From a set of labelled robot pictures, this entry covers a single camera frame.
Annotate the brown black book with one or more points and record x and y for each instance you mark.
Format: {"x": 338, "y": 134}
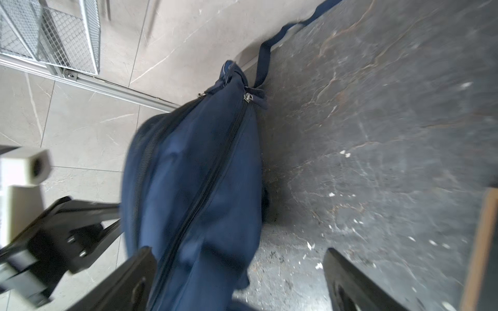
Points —
{"x": 480, "y": 289}

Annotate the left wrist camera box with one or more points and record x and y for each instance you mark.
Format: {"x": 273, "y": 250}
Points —
{"x": 23, "y": 171}

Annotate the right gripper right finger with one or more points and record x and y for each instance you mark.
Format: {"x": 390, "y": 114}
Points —
{"x": 350, "y": 289}

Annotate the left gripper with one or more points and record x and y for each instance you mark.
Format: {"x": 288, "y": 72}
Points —
{"x": 69, "y": 236}

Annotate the navy blue student backpack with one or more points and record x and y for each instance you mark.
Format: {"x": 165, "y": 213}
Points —
{"x": 193, "y": 192}

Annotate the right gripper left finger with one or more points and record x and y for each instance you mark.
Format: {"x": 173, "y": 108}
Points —
{"x": 127, "y": 288}

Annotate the white wire mesh basket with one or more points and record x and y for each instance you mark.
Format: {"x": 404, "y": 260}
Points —
{"x": 50, "y": 32}

